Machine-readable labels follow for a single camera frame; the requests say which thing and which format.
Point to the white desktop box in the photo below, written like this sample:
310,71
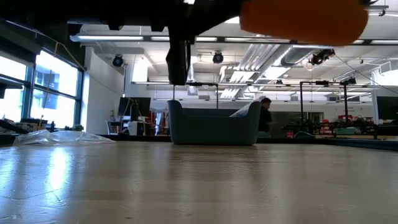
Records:
136,128

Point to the clear plastic bag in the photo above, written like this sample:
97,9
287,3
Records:
62,137
245,110

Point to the teal plastic bin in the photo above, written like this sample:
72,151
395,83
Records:
214,127

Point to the black computer monitor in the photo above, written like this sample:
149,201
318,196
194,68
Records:
138,105
388,107

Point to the large window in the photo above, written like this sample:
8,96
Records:
56,109

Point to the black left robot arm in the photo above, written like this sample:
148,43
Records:
77,12

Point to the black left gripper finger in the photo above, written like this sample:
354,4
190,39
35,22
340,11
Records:
217,5
208,23

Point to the orange elastic bandage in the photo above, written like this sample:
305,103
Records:
304,21

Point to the person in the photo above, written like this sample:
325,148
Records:
265,118

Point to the silver air duct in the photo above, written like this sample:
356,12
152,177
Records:
264,62

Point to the black ceiling fixture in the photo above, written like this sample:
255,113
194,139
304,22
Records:
321,56
218,58
117,61

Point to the black stand frame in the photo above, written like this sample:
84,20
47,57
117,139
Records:
345,99

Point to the long ceiling light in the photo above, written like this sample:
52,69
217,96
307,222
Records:
382,41
109,38
248,40

